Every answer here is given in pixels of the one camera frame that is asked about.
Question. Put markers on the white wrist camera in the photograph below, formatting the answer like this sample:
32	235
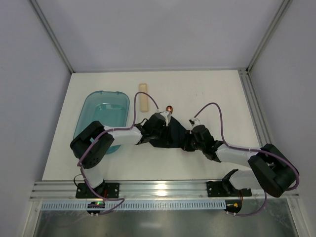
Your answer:
195	122
167	116

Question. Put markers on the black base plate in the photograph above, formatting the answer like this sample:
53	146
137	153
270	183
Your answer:
106	190
221	189

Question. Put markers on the aluminium front rail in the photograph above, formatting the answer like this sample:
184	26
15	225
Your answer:
139	190

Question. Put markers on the black paper napkin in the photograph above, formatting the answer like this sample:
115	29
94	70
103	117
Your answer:
173	136

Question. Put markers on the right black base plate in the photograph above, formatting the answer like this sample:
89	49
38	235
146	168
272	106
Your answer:
221	189

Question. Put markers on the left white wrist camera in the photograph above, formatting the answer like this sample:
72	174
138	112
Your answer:
167	116

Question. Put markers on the beige cutlery case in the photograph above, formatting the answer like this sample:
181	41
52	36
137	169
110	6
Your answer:
143	98

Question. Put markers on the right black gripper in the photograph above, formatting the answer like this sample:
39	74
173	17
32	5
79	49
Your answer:
187	139

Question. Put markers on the right aluminium frame post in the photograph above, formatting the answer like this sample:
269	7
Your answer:
276	20

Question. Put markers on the left aluminium frame post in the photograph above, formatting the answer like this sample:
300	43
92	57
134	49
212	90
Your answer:
48	29

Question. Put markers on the aluminium frame post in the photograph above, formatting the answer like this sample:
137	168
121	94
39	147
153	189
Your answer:
48	29
276	20

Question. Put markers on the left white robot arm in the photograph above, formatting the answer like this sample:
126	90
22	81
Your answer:
91	145

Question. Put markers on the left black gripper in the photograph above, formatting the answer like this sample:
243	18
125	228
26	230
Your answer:
167	132

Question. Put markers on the right side aluminium rail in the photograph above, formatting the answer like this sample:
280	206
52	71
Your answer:
260	124

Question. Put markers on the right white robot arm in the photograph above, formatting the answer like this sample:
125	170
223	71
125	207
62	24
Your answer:
268	167

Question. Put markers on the white slotted cable duct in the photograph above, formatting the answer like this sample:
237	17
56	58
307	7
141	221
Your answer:
129	205

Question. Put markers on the aluminium rail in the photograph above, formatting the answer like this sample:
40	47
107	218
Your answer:
260	124
139	190

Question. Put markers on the copper spoon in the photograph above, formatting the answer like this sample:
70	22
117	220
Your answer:
169	109

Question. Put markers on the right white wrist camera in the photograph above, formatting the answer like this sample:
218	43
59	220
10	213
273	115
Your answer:
195	122

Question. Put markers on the teal plastic basin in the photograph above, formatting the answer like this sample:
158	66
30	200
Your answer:
108	107

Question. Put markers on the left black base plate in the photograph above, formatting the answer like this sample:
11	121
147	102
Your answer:
106	190

